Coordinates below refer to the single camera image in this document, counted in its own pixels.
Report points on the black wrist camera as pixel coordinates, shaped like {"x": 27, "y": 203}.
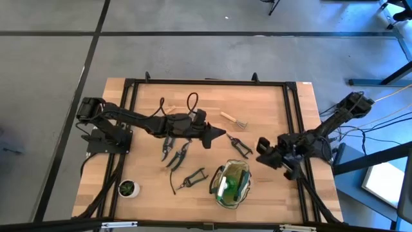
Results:
{"x": 200, "y": 116}
{"x": 284, "y": 139}

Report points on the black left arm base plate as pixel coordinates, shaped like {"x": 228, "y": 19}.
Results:
{"x": 96, "y": 146}

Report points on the blue desk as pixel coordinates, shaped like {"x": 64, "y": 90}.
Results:
{"x": 351, "y": 190}

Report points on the black diagonal beam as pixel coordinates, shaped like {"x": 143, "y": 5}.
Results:
{"x": 370, "y": 158}

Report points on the white panel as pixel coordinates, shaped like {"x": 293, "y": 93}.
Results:
{"x": 383, "y": 185}

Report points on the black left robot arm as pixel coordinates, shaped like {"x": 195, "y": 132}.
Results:
{"x": 128, "y": 117}

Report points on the black gantry rail silver brackets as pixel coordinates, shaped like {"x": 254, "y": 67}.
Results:
{"x": 48, "y": 225}

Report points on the black aluminium table frame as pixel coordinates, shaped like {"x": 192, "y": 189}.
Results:
{"x": 209, "y": 82}

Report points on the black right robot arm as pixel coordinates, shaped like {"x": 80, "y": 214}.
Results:
{"x": 334, "y": 120}

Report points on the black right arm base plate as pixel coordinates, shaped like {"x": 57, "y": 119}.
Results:
{"x": 322, "y": 156}

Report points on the black chair caster base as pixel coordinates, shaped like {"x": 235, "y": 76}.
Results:
{"x": 402, "y": 15}

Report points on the white potted succulent plant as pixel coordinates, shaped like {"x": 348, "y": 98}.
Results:
{"x": 128, "y": 189}

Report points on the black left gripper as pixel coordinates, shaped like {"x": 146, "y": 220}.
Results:
{"x": 183, "y": 127}

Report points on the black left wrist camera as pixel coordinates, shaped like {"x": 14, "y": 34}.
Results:
{"x": 200, "y": 116}

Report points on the black stand legs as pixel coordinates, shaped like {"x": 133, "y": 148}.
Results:
{"x": 273, "y": 6}

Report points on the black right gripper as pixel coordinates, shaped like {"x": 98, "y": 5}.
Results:
{"x": 296, "y": 146}

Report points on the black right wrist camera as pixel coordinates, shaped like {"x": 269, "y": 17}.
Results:
{"x": 284, "y": 139}

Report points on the beige green-trimmed gardening bag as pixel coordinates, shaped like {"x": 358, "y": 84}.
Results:
{"x": 238, "y": 169}

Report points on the blue metal frame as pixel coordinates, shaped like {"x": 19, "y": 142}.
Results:
{"x": 380, "y": 82}

